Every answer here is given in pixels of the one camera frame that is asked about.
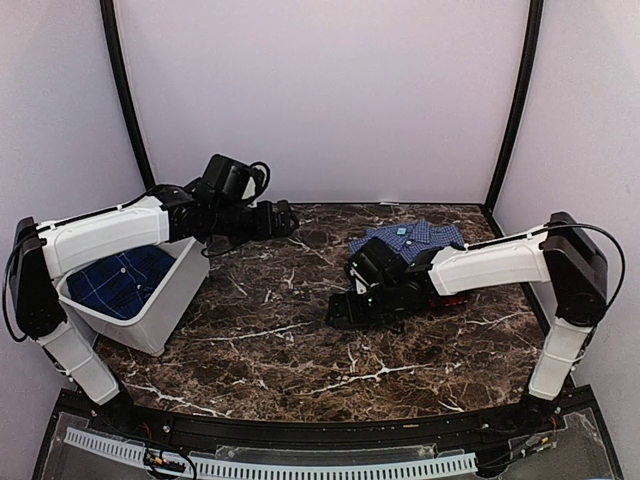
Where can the white slotted cable duct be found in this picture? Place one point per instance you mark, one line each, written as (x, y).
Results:
(259, 463)

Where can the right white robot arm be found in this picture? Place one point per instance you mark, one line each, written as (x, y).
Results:
(559, 253)

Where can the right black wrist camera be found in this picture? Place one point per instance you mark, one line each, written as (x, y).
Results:
(374, 264)

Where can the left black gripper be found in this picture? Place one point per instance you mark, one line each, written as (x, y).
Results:
(266, 228)

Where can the right black frame post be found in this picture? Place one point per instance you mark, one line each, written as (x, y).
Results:
(519, 98)

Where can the red plaid shirt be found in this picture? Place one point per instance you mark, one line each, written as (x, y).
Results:
(447, 301)

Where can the dark blue plaid shirt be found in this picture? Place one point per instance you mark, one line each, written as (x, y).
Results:
(120, 285)

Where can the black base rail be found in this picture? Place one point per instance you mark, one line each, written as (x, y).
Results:
(568, 440)

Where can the white plastic bin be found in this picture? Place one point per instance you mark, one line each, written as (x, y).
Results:
(150, 329)

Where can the black frame post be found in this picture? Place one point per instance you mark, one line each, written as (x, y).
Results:
(519, 98)
(124, 93)

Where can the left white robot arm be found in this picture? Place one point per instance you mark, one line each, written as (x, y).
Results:
(44, 252)

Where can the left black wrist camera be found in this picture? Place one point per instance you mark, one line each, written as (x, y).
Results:
(232, 181)

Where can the blue checked long sleeve shirt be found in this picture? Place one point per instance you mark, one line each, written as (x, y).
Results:
(410, 239)

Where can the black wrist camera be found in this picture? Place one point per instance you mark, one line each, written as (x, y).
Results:
(232, 181)
(374, 264)

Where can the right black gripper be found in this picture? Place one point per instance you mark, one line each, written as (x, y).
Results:
(355, 315)

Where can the left black frame post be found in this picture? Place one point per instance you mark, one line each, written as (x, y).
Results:
(124, 93)

